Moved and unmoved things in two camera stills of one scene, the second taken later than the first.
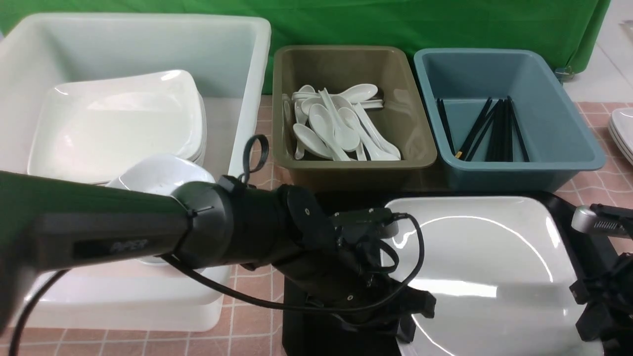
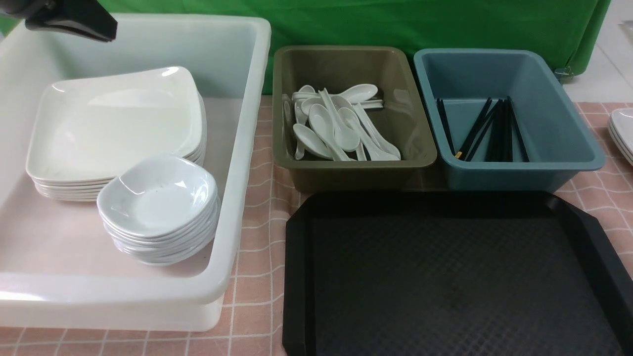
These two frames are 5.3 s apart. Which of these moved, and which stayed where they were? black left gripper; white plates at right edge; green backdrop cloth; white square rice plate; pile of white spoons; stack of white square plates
Moved: black left gripper; white square rice plate
Stayed: stack of white square plates; pile of white spoons; green backdrop cloth; white plates at right edge
